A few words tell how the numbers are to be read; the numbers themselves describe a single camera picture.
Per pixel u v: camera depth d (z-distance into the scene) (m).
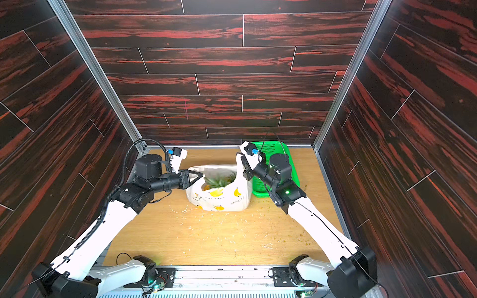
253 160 0.58
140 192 0.50
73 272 0.38
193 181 0.66
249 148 0.55
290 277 0.65
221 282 0.73
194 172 0.67
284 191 0.54
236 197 0.77
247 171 0.61
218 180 0.76
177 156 0.62
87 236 0.42
